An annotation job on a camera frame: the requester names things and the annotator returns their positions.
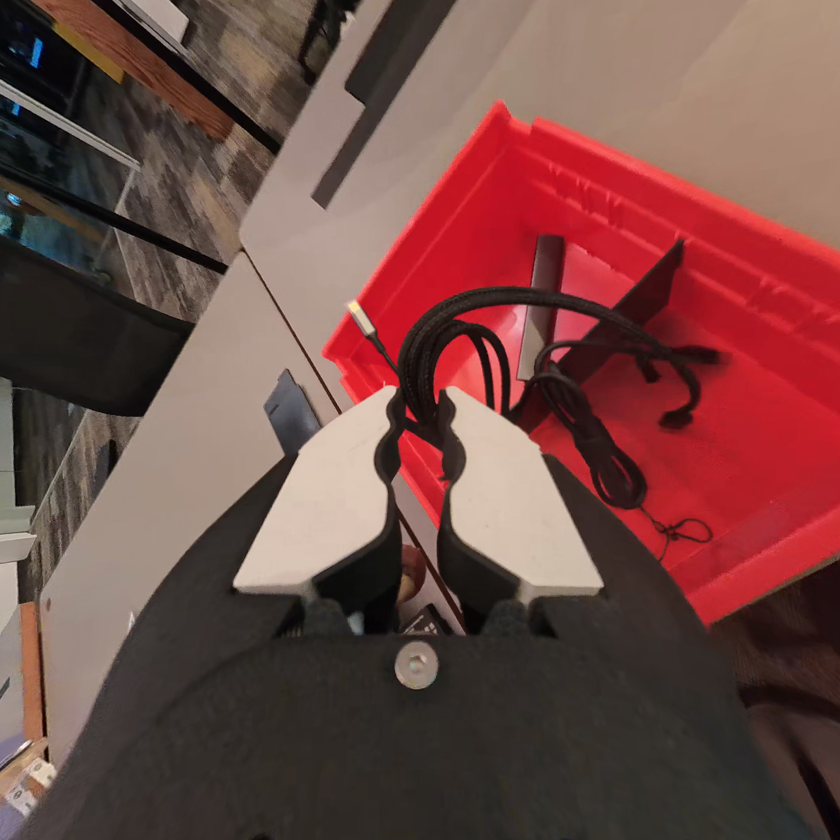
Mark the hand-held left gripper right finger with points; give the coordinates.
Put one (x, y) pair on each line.
(525, 519)

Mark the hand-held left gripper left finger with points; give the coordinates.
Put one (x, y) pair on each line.
(322, 519)

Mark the red plastic bin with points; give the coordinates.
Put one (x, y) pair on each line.
(775, 433)

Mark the black twist tie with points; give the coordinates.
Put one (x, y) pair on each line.
(683, 532)

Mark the black bin divider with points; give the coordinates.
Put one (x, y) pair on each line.
(630, 322)

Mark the wooden topped desk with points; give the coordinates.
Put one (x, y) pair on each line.
(131, 66)

